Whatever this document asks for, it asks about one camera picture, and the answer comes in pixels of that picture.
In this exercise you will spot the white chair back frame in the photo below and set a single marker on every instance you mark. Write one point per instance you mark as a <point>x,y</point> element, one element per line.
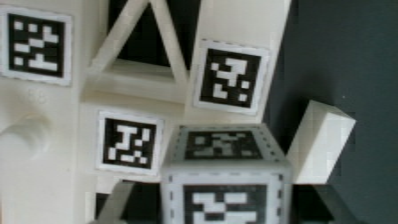
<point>119,67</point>

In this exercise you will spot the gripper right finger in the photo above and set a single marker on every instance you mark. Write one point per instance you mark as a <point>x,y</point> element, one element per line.
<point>336,205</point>

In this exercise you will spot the white U-shaped fence frame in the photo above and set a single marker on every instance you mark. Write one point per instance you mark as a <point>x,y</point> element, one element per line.
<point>318,142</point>

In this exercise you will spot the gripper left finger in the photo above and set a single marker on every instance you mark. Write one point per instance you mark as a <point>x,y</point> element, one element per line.
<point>116,205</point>

